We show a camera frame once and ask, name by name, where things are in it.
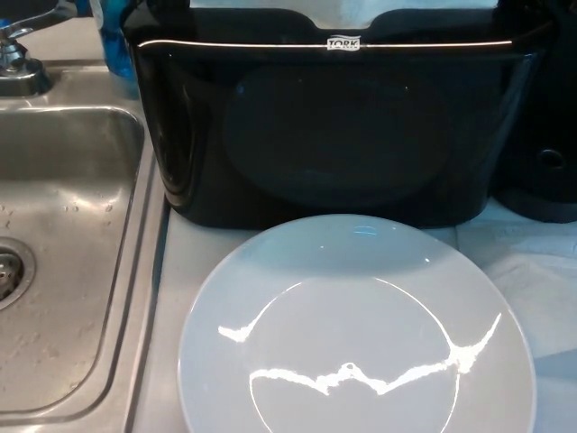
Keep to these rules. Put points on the black tissue paper dispenser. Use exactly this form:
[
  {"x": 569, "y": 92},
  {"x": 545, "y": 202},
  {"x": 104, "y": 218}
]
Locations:
[{"x": 315, "y": 135}]

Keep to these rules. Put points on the white round ceramic plate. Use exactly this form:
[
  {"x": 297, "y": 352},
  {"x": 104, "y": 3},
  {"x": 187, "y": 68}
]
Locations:
[{"x": 351, "y": 293}]

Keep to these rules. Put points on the stainless steel sink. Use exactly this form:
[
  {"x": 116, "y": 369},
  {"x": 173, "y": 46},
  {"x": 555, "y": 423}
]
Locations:
[{"x": 76, "y": 203}]

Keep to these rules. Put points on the blue dish soap bottle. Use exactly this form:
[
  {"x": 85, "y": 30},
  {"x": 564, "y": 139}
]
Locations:
[{"x": 115, "y": 49}]

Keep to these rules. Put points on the black countertop appliance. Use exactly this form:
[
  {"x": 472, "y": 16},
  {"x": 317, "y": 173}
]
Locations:
[{"x": 550, "y": 135}]

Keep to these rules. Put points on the chrome sink faucet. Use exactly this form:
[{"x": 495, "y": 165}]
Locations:
[{"x": 18, "y": 67}]

